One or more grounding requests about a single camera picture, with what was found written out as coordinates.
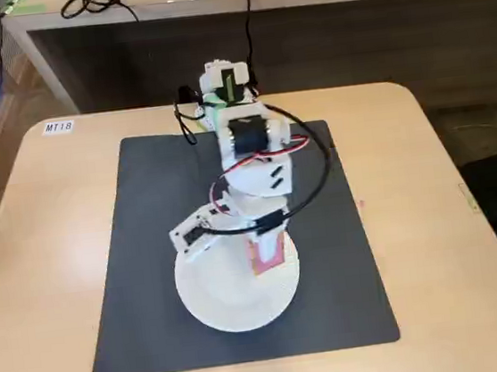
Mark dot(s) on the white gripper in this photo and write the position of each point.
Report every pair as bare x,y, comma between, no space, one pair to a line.
265,223

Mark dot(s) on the small printed candy box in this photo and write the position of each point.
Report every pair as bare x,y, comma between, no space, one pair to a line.
257,266

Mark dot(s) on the white round dish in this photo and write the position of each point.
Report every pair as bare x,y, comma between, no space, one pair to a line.
238,295

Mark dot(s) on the dark grey rectangular mat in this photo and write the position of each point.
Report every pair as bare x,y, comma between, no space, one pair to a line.
153,295

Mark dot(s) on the white MT18 label sticker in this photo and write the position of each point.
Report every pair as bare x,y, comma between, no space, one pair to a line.
58,127

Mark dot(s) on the green tape strip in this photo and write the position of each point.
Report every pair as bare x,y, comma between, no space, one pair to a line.
26,7

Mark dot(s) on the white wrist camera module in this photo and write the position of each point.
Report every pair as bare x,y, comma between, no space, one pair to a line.
191,237

